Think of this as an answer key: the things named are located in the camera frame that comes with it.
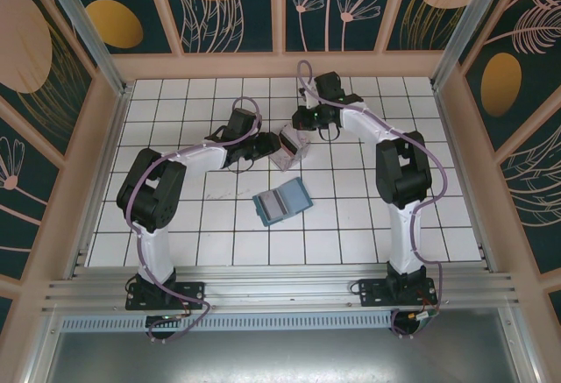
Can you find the clear acrylic card box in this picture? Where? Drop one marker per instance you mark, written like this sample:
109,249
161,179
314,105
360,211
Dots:
302,155

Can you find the blue leather card holder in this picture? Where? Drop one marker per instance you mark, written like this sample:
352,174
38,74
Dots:
296,196

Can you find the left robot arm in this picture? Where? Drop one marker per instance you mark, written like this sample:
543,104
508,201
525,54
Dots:
151,190

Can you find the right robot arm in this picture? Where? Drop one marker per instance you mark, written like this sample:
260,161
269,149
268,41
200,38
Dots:
403,168

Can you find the white red-edged card stack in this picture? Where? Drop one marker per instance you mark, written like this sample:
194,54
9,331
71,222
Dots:
284,159

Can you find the black card stack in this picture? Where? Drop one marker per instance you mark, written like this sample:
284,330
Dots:
290,141

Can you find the aluminium extrusion base beam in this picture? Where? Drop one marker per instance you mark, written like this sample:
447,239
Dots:
280,286

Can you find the grey metal sheet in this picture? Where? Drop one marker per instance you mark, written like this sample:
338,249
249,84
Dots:
280,356

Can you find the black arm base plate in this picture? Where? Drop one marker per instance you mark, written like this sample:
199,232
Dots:
188,295
372,293

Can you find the aluminium corner post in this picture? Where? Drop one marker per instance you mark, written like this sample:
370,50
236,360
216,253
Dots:
86,28
480,15

